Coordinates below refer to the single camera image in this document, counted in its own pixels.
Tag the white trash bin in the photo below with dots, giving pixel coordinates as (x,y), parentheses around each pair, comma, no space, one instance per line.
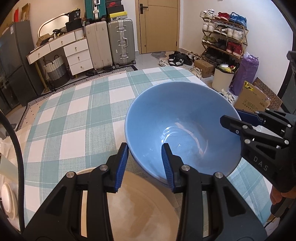
(222,80)

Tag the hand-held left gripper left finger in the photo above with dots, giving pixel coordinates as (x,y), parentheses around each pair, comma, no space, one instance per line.
(122,166)

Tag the shoe rack with shoes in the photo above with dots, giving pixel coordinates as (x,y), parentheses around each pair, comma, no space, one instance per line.
(222,34)

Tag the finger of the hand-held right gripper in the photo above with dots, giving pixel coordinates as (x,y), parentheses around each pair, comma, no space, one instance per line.
(233,124)
(248,117)

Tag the teal checked tablecloth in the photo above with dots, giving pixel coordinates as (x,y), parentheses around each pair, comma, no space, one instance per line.
(76,120)

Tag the pile of loose shoes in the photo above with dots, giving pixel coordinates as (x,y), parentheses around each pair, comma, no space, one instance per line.
(180,60)

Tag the teal suitcase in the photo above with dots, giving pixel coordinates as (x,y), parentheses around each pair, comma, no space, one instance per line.
(94,9)

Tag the white dresser with drawers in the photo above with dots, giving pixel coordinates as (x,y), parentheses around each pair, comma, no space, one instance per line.
(76,53)

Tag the small white bowl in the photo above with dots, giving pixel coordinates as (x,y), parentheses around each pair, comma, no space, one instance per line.
(6,197)

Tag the woven laundry basket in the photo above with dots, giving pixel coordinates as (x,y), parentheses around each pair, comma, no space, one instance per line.
(56,71)

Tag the tan wooden door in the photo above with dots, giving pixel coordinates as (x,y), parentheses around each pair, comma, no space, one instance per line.
(159,27)

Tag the gold shoe rack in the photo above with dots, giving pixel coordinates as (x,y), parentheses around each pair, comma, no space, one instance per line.
(245,39)

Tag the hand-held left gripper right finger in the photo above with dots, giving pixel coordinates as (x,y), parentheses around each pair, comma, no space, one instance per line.
(167,166)

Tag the large cream plate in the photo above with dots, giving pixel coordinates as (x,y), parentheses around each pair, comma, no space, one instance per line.
(143,208)

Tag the red paper bag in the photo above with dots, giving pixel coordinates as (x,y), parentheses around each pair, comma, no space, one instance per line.
(17,12)

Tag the plain cardboard box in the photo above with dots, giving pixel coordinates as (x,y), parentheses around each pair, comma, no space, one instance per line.
(203,68)

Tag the white dotted mat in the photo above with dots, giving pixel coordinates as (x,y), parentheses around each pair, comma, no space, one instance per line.
(31,113)

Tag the silver suitcase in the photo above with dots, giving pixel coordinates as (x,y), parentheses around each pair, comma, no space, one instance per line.
(120,44)

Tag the stack of small white dishes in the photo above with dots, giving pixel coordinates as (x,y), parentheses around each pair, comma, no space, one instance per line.
(15,204)

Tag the oval mirror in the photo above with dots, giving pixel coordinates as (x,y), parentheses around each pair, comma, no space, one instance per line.
(49,24)

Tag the beige suitcase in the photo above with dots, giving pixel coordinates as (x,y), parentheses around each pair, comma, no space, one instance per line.
(99,46)

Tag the purple bag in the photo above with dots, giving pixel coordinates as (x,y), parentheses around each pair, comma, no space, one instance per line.
(245,74)

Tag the printed cardboard box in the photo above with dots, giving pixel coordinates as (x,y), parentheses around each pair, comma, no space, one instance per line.
(251,99)

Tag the yellow and black shoe box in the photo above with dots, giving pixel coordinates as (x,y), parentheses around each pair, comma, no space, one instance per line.
(118,15)

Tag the grey door mat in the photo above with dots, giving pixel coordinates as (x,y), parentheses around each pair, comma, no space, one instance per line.
(159,55)

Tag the brown patterned bag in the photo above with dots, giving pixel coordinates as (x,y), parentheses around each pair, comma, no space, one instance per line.
(272,97)

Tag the person's right hand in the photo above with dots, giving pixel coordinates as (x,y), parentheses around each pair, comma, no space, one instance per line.
(276,197)

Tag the grey refrigerator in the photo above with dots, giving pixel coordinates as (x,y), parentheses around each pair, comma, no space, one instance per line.
(16,69)

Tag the small brown cardboard box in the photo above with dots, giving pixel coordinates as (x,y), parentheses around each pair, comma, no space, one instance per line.
(43,39)

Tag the light blue bowl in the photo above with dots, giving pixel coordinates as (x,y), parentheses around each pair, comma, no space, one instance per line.
(185,120)

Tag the black bag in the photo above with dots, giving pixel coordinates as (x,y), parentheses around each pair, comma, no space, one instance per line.
(74,22)

